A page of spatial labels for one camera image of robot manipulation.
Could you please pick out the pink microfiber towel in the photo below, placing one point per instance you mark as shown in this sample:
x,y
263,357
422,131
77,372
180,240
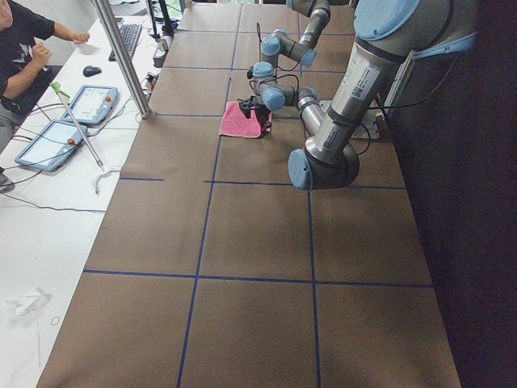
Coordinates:
x,y
235,124

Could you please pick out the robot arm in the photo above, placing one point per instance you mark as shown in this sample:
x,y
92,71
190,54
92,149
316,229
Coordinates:
x,y
386,32
301,51

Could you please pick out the black keyboard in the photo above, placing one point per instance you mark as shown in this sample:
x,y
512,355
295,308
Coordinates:
x,y
130,34

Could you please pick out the upper teach pendant tablet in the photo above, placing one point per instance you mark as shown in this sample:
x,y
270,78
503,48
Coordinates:
x,y
92,104

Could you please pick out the teach pendant tablet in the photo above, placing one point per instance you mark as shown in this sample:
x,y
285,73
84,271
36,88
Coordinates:
x,y
52,146
92,104

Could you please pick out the black computer mouse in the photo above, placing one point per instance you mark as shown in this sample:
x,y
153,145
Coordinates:
x,y
91,70

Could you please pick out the lower teach pendant tablet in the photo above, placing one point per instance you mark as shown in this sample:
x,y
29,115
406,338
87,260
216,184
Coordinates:
x,y
52,146

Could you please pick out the person in black shirt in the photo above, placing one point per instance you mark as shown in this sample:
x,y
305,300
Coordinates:
x,y
25,75

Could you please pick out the crumpled white tissue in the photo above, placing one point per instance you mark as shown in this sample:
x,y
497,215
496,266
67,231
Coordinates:
x,y
27,304

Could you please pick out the aluminium frame post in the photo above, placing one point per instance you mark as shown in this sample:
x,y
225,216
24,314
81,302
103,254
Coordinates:
x,y
123,59

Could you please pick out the metal rod green handle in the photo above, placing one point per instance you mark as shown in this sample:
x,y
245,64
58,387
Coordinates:
x,y
61,96

